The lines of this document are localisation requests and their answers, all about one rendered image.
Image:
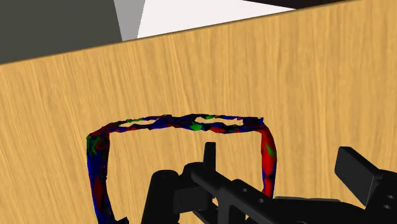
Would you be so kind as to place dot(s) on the light wooden table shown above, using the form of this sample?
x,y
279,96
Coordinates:
x,y
279,71

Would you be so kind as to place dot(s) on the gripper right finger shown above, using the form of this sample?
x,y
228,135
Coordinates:
x,y
359,173

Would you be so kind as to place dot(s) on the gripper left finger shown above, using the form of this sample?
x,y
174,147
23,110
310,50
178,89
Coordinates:
x,y
217,189

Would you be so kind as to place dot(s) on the red blue green eyeglasses frame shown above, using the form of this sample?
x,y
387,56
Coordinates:
x,y
98,173

